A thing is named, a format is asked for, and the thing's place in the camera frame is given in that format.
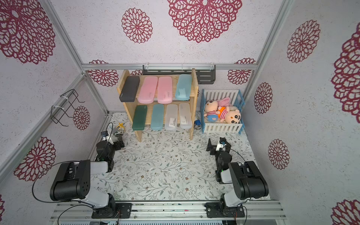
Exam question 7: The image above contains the dark green pencil case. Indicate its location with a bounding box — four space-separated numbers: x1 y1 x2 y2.
132 105 148 131

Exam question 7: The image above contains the teal pencil case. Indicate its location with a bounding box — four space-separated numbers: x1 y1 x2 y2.
151 104 164 131

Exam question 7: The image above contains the clear pencil case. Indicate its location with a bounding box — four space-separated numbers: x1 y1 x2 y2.
179 103 193 129
165 104 178 131

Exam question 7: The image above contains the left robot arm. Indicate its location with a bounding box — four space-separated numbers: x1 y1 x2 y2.
50 131 129 218

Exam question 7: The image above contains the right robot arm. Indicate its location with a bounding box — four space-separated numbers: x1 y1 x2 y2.
205 137 269 218

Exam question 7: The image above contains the black pencil case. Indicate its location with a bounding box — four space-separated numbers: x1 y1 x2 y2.
119 76 140 103

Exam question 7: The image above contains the left pink pencil case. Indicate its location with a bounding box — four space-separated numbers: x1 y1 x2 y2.
137 76 158 104

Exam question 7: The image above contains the pink pencil case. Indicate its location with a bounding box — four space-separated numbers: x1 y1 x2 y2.
137 76 158 104
157 76 173 104

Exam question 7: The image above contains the wooden two-tier shelf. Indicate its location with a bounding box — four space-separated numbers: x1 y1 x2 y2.
117 69 199 126

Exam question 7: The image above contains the light blue upper pencil case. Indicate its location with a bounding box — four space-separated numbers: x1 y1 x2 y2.
175 74 192 101

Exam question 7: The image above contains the right pink pencil case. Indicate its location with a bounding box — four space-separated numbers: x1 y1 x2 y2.
157 76 173 104

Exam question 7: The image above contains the small toy with yellow star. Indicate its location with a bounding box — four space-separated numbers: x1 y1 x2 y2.
116 123 125 134

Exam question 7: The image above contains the orange striped plush doll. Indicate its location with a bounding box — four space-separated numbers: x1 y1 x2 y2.
217 106 241 124

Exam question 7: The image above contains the small blue round toy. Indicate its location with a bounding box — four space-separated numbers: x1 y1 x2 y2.
194 120 202 130

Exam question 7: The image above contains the blue white toy crib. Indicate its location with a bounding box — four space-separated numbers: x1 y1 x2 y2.
200 90 245 134

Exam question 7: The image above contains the pink plush doll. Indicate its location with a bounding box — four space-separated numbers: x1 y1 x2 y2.
203 97 231 122

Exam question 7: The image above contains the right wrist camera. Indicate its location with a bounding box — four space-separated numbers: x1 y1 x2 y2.
216 137 227 151

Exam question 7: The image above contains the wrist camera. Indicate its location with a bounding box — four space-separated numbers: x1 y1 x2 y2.
100 130 113 144
216 137 227 151

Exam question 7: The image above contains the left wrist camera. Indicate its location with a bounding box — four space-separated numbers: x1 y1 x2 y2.
100 130 113 144

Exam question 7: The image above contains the black wire wall rack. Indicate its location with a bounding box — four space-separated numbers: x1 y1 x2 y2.
50 89 84 127

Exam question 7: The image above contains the black wall shelf rack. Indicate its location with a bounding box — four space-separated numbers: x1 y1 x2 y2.
142 65 216 84

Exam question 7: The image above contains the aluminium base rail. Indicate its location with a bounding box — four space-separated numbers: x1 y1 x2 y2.
48 200 289 225

